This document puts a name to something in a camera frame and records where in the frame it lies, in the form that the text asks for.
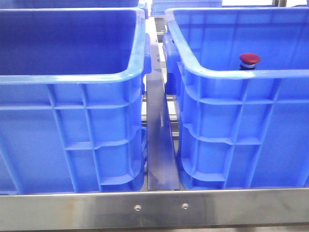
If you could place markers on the blue rear middle bin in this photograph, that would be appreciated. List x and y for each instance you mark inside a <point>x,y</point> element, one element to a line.
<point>159,6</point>

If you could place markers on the steel centre divider bar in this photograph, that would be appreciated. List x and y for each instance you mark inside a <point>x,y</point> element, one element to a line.
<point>161,164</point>

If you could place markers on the blue plastic bin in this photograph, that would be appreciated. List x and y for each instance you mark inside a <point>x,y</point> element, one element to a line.
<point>240,129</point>
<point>70,99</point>

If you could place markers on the red mushroom push button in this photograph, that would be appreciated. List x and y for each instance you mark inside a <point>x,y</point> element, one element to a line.
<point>248,61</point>

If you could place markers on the steel front shelf rail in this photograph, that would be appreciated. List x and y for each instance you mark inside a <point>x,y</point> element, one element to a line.
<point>155,209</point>

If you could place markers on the blue far-left rear bin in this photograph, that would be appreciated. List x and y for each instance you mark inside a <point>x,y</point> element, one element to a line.
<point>40,4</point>

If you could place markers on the blue right plastic bin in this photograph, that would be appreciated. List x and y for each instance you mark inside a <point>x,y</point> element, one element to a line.
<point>240,129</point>

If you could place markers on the blue left plastic bin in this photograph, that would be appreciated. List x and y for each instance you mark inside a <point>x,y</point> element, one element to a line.
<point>70,99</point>

